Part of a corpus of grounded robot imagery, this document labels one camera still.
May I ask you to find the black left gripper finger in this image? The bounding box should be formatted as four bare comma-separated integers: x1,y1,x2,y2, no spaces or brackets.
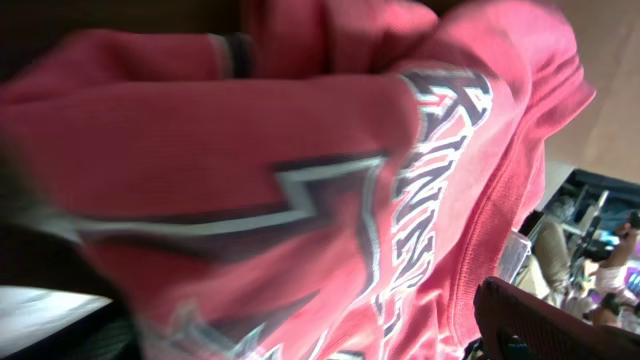
474,277,639,360

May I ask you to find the red soccer t-shirt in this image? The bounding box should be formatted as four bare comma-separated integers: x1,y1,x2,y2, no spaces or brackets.
1,1,595,359

